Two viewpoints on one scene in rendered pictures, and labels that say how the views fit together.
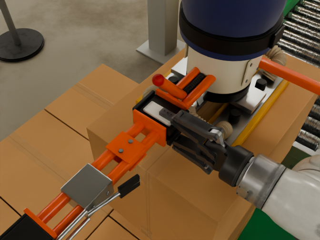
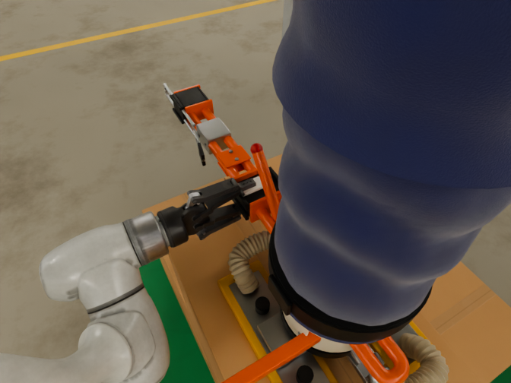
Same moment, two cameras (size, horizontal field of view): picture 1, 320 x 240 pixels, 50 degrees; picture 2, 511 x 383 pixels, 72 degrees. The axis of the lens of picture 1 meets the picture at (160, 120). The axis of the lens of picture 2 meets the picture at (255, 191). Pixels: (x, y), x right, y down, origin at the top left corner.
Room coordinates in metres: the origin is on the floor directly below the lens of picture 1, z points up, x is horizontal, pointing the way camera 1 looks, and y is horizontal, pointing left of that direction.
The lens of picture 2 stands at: (0.65, -0.45, 1.76)
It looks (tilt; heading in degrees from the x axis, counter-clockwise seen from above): 49 degrees down; 113
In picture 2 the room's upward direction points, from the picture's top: straight up
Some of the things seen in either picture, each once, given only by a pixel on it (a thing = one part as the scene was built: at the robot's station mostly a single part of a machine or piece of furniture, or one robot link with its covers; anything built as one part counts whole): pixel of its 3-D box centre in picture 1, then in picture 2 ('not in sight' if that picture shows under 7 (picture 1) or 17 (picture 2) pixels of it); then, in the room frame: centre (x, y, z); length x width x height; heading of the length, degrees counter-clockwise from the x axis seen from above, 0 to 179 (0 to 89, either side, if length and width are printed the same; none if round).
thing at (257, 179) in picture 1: (258, 179); (148, 236); (0.32, -0.18, 1.20); 0.09 x 0.06 x 0.09; 142
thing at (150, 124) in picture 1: (160, 117); (258, 193); (0.47, 0.00, 1.20); 0.10 x 0.08 x 0.06; 52
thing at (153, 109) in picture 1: (160, 113); (255, 185); (0.46, 0.00, 1.22); 0.07 x 0.03 x 0.01; 52
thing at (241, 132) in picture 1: (247, 103); (281, 340); (0.61, -0.23, 1.09); 0.34 x 0.10 x 0.05; 142
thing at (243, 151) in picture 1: (224, 158); (185, 221); (0.36, -0.12, 1.20); 0.09 x 0.07 x 0.08; 52
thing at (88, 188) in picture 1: (88, 190); (214, 135); (0.30, 0.13, 1.20); 0.07 x 0.07 x 0.04; 52
